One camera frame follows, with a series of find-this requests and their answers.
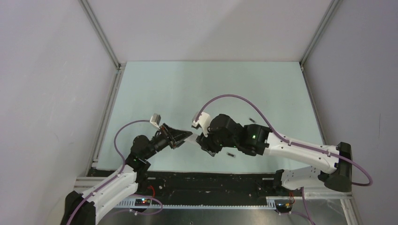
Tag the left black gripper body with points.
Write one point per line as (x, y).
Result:
(160, 141)

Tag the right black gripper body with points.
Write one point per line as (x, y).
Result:
(213, 144)

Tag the white remote control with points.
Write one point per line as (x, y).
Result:
(192, 139)

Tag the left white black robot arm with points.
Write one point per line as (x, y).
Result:
(90, 206)

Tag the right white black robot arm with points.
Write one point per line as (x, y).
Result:
(328, 165)

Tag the left controller board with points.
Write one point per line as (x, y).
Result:
(142, 202)

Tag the controller board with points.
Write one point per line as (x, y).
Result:
(283, 208)
(142, 202)

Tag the right controller board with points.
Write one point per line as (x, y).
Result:
(283, 208)

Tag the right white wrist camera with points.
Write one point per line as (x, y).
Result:
(202, 120)

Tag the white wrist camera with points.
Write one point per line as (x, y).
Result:
(202, 120)
(155, 121)

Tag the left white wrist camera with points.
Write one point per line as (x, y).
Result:
(155, 121)

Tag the left aluminium frame rail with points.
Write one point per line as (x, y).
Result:
(92, 18)

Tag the aluminium frame rail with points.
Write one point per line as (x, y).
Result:
(320, 30)
(92, 18)

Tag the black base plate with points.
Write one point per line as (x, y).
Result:
(212, 188)

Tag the grey slotted cable duct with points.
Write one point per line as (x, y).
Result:
(130, 203)

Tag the right aluminium frame rail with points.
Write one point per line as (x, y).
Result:
(320, 30)

